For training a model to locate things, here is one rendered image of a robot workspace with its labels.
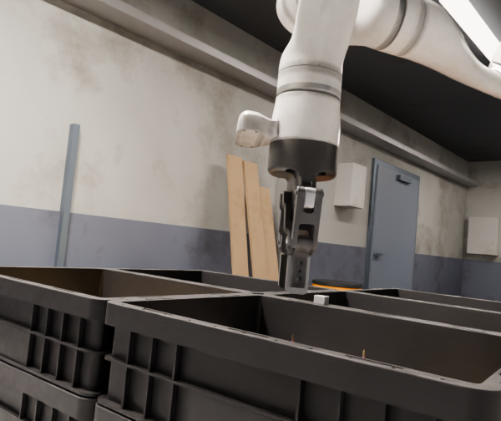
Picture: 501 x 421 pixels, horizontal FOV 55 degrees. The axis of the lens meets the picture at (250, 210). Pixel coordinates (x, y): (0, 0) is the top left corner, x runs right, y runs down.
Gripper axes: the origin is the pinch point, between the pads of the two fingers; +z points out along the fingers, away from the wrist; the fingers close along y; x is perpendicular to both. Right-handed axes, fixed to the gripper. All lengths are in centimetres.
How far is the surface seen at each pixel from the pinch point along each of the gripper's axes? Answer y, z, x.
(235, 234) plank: 310, -11, 0
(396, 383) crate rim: -18.3, 5.6, -5.0
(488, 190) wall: 725, -133, -423
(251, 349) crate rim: -10.4, 5.8, 4.5
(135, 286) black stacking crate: 43.1, 6.8, 23.7
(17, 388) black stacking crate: 12.8, 17.8, 31.9
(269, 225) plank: 344, -21, -28
